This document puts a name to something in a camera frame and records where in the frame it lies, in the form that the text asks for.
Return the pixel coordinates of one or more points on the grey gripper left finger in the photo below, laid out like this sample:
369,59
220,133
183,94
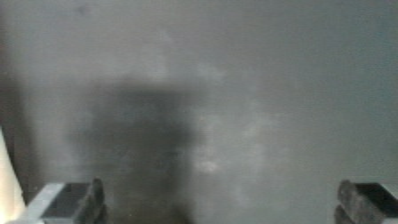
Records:
69,204

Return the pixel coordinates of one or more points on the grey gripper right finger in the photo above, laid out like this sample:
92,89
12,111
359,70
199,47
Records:
368,203

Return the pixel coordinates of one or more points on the white drawer box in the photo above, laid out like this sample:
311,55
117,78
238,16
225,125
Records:
10,192

